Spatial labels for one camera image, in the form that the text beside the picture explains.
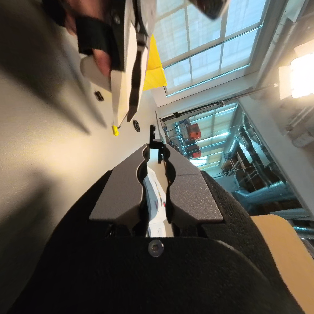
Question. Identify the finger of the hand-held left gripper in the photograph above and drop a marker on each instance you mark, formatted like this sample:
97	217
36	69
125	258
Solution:
120	98
138	78

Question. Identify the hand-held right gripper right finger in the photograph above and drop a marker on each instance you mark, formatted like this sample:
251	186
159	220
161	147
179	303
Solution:
193	196

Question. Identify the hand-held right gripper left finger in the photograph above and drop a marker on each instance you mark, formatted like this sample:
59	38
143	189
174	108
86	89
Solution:
117	196

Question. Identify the yellow plastic bin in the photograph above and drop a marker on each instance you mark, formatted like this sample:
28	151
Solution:
154	68

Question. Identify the small yellow lego brick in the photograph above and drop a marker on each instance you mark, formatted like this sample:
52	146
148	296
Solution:
115	130

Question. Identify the black lego assembly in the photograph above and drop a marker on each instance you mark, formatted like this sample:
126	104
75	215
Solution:
155	144

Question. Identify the black lego connector piece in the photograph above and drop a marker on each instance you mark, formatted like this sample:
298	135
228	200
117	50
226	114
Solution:
99	96

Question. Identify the round black lego piece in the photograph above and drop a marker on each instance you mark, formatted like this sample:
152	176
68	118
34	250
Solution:
136	126

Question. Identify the person's left hand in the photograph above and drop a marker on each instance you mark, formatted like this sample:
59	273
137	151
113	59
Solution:
101	62

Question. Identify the open instruction booklet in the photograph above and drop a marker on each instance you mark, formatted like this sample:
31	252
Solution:
154	196

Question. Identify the orange storage case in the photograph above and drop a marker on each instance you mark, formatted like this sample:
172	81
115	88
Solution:
195	131
195	152

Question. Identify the metal shelf rack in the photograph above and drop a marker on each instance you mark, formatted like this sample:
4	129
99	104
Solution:
181	147

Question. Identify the black light stand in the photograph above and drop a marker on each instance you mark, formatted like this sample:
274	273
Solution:
175	114

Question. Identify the large paned window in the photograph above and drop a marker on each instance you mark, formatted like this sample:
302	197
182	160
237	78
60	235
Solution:
220	115
208	49

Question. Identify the studio light panel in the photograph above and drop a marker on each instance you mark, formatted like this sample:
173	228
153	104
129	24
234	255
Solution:
301	76

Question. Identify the silver ventilation duct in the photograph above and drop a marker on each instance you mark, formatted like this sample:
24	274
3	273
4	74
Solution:
269	191

